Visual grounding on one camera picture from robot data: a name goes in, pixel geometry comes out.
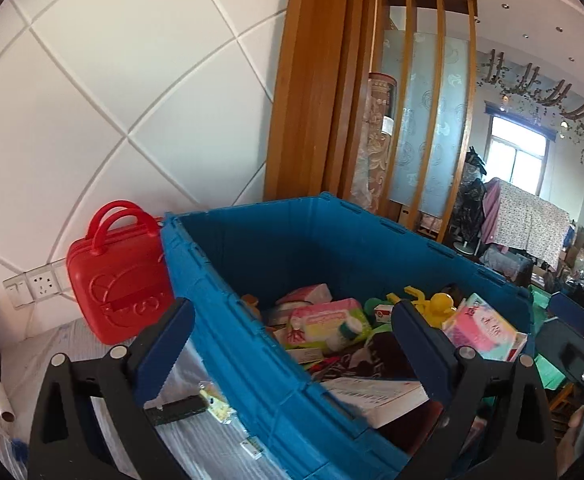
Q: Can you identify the blue plastic crate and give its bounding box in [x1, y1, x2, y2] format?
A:
[161, 194, 534, 479]

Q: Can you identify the yellow snack packet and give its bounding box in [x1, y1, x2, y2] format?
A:
[199, 382, 235, 425]

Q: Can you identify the colourful tissue packet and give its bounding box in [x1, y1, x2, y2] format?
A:
[441, 294, 528, 362]

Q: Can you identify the red toy suitcase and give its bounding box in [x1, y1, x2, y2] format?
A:
[65, 200, 173, 344]

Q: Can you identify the yellow duck snowball clamp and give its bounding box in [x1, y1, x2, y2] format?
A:
[403, 286, 456, 328]

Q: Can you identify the blue feather duster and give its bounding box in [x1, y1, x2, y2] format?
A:
[10, 439, 30, 466]

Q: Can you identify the rolled patterned carpet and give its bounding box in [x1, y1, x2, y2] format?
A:
[350, 73, 397, 214]

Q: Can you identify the white paper roll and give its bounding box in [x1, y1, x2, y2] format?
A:
[0, 382, 15, 424]

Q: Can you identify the pink green wipes pack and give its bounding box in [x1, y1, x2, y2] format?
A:
[284, 298, 372, 353]

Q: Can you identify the wall socket panel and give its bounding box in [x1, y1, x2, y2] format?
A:
[2, 259, 73, 310]

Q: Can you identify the green white medicine box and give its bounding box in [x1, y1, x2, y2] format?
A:
[240, 436, 264, 460]

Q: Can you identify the wooden slat partition screen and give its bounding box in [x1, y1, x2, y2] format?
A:
[370, 0, 478, 240]

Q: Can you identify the person's right hand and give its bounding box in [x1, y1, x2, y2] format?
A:
[556, 405, 584, 479]

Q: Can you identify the floral cloth on rack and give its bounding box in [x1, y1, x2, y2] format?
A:
[482, 178, 570, 270]

